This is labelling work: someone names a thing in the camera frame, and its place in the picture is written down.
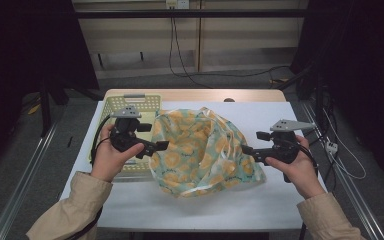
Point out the person's right hand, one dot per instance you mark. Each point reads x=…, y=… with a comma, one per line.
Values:
x=303, y=176

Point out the white wall socket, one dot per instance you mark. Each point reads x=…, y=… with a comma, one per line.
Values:
x=177, y=4

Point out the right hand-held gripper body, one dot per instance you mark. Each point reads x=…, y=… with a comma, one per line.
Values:
x=285, y=146

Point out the black metal stand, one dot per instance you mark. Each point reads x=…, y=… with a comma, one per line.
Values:
x=45, y=110

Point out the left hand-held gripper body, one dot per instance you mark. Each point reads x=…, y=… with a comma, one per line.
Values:
x=125, y=136

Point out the orange slice print cloth bag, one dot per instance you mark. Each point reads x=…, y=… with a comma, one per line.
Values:
x=193, y=150

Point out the person's left hand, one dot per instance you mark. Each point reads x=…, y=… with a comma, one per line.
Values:
x=108, y=163

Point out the beige cabinet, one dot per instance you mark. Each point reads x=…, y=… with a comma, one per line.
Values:
x=246, y=36

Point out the white power strip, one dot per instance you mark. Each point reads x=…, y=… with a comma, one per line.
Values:
x=331, y=147

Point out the pale yellow perforated basket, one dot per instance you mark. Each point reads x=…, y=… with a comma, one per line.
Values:
x=146, y=103

